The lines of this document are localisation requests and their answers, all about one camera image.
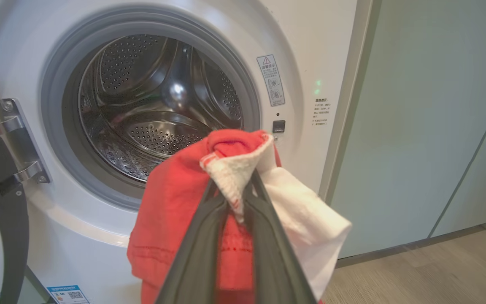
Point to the dark round washer door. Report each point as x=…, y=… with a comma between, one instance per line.
x=2, y=236

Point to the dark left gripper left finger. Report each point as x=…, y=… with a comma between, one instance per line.
x=196, y=261

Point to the white front-load washing machine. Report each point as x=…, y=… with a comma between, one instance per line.
x=306, y=42

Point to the large teal cabinet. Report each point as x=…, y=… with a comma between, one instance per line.
x=416, y=126

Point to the metal door hinge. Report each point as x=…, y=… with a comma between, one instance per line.
x=21, y=139

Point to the red garment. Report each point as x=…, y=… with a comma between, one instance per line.
x=167, y=211

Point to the blue energy label sticker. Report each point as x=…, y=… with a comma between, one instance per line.
x=68, y=294

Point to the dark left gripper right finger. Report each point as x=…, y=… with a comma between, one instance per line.
x=274, y=261

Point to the grey warning sticker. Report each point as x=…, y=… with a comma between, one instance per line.
x=271, y=80

